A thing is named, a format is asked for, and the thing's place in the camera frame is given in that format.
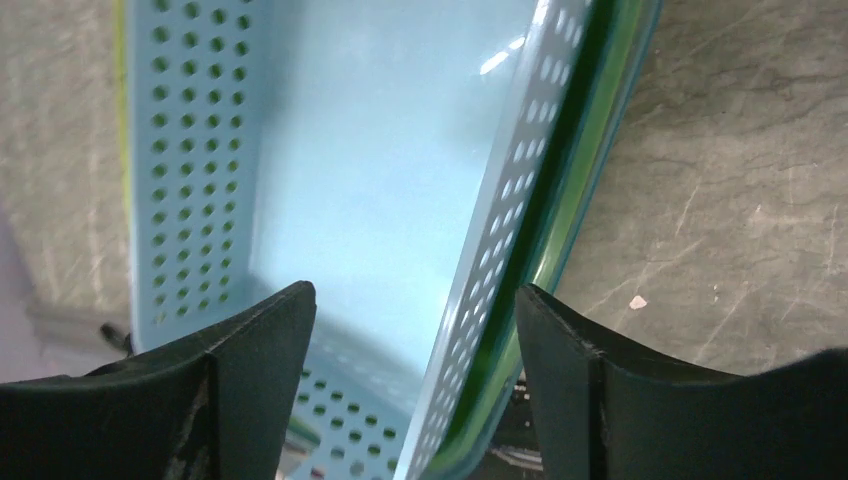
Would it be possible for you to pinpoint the blue plastic basket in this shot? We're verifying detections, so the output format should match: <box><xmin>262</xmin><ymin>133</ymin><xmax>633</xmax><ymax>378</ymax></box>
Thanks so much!
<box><xmin>121</xmin><ymin>1</ymin><xmax>595</xmax><ymax>479</ymax></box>

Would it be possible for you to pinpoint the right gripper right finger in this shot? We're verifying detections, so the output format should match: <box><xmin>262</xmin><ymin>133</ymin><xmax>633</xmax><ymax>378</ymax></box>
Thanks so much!
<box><xmin>515</xmin><ymin>285</ymin><xmax>847</xmax><ymax>479</ymax></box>

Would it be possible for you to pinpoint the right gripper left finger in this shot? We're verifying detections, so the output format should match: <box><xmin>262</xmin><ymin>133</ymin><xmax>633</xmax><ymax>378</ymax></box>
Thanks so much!
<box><xmin>1</xmin><ymin>281</ymin><xmax>316</xmax><ymax>479</ymax></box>

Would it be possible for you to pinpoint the green plastic tray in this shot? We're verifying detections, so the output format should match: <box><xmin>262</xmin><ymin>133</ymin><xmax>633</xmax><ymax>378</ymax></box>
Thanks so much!
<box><xmin>112</xmin><ymin>0</ymin><xmax>132</xmax><ymax>223</ymax></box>

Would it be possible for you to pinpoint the clear teal plastic tub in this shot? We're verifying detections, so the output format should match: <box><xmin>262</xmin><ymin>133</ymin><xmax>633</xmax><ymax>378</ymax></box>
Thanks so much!
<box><xmin>389</xmin><ymin>1</ymin><xmax>662</xmax><ymax>479</ymax></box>

